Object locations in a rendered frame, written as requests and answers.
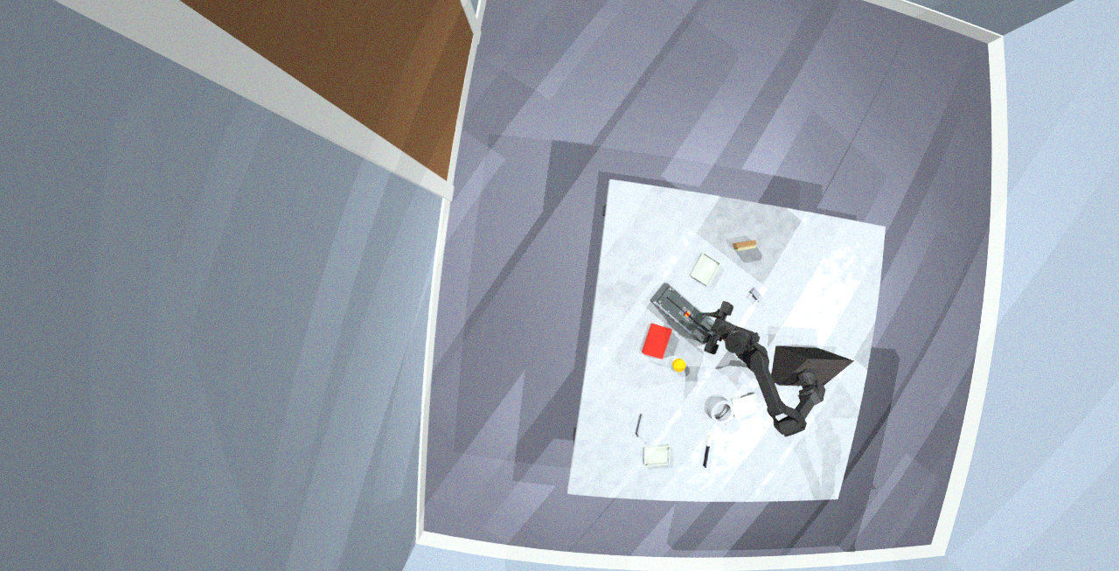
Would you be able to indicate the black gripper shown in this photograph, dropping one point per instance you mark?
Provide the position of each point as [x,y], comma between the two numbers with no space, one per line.
[725,310]

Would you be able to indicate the red rectangular block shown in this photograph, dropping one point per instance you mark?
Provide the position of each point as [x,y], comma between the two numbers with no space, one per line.
[656,340]

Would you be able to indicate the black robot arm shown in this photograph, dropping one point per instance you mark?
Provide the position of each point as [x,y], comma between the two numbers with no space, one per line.
[744,343]

